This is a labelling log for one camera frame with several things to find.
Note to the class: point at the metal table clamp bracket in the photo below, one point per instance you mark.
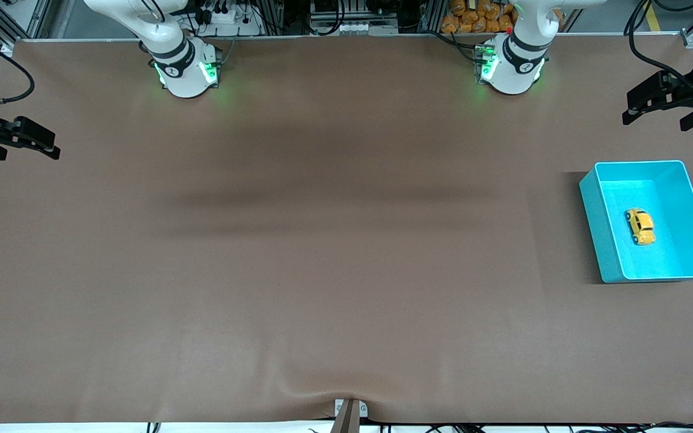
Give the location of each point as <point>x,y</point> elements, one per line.
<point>349,418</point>

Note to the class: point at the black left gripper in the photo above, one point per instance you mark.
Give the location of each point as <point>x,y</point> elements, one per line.
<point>687,88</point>

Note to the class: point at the white terminal block row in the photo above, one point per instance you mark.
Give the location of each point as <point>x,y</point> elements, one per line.
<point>352,27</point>

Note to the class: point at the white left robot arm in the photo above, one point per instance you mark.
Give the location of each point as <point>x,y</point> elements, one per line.
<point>524,60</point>

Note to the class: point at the orange round items pile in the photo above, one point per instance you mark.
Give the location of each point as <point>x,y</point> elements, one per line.
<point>473,21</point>

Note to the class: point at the brown table mat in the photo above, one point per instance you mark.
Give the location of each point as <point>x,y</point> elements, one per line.
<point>346,270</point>

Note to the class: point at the yellow beetle toy car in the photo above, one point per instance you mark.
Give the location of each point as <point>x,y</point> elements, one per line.
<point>641,227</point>

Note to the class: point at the teal plastic bin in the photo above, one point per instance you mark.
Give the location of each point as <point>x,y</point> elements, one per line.
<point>677,210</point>

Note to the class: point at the white power strip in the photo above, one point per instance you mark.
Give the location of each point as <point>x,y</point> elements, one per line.
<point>232,18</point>

